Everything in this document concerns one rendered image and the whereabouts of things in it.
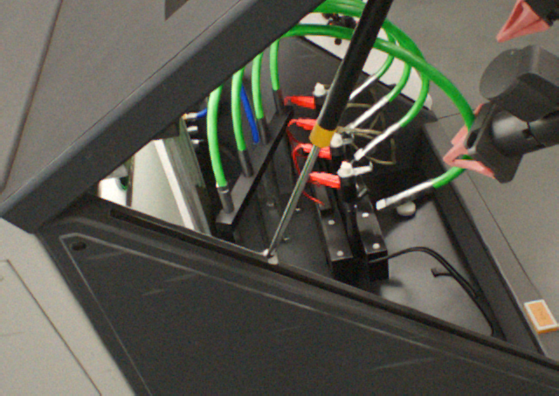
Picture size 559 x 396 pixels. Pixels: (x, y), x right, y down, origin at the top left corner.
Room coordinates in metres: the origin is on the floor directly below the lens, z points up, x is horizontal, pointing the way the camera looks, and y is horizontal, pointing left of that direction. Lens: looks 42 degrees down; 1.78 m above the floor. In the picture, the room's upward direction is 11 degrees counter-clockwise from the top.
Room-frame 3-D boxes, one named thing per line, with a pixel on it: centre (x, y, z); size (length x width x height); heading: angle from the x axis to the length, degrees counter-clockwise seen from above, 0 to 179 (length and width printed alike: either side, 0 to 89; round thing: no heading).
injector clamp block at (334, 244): (0.86, -0.10, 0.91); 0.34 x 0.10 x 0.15; 0
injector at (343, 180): (0.74, -0.11, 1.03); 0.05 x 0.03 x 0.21; 90
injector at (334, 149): (0.82, -0.11, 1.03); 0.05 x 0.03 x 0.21; 90
